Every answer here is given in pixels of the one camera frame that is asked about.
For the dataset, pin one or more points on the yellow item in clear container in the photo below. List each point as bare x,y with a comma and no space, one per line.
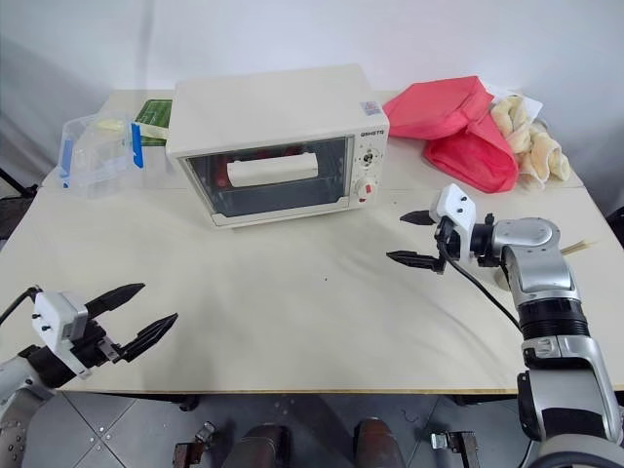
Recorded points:
110,124

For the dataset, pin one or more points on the dark brown rounded shape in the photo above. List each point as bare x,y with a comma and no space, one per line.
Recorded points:
261,446
379,441

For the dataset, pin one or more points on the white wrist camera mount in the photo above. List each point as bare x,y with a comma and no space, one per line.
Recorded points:
456,205
56,317

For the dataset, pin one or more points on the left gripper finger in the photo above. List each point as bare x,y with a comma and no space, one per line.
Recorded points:
146,336
114,296

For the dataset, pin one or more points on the green box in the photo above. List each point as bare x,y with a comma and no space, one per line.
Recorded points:
155,113

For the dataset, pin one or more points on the glass oven door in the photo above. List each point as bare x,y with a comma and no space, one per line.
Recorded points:
273,195

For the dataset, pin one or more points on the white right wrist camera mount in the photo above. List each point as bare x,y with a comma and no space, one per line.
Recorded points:
456,205

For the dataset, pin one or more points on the red object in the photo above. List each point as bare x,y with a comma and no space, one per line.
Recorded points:
287,149

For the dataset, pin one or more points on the black tripod leg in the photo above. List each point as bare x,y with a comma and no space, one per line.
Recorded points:
17,181

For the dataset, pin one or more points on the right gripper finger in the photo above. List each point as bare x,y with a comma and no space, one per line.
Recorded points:
419,218
414,260

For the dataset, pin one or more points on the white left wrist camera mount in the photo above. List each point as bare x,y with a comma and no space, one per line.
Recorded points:
56,317

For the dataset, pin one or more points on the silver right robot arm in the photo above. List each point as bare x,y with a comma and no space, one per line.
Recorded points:
551,302

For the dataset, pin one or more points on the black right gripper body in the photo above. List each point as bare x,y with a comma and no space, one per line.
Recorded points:
451,240

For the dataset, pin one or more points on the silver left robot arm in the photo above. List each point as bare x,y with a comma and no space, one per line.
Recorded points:
29,390

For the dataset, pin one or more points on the white paper sheet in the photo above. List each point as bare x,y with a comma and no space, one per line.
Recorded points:
531,105

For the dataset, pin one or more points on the oven temperature knob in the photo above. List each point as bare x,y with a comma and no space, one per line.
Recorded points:
370,157

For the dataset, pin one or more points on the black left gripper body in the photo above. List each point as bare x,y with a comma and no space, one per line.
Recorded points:
92,348

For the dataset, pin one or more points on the bamboo sticks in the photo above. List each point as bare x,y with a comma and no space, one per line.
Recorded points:
580,246

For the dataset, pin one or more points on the clear container blue clips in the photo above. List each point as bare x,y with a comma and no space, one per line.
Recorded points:
97,161

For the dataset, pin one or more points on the red fabric bag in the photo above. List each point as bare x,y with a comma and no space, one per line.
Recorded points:
429,105
473,161

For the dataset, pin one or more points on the table caster wheel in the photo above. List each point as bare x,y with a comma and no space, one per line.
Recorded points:
195,446
453,448

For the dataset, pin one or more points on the cream toaster oven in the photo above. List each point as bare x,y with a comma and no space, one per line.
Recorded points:
273,107

